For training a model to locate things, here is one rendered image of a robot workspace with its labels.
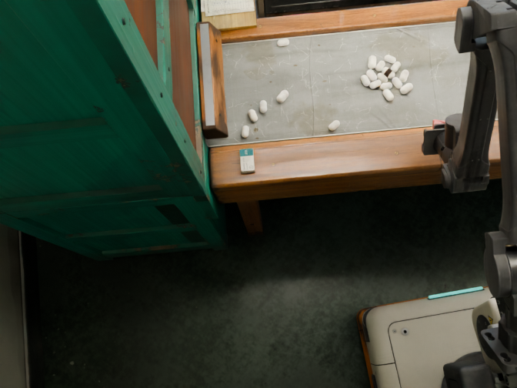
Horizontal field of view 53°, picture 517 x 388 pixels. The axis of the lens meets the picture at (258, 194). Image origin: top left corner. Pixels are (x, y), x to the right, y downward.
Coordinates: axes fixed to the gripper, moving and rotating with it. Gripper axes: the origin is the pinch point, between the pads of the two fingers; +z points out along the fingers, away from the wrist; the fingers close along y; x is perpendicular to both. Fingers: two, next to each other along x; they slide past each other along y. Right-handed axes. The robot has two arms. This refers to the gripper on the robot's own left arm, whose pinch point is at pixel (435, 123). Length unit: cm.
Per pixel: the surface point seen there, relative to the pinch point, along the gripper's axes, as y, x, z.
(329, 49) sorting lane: 22.2, -11.8, 25.9
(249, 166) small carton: 46.3, 6.0, -2.4
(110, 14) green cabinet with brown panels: 56, -48, -58
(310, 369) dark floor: 34, 101, 7
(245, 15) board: 45, -22, 31
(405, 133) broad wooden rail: 5.8, 4.4, 4.2
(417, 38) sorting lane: -1.9, -12.1, 26.9
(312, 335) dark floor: 32, 94, 16
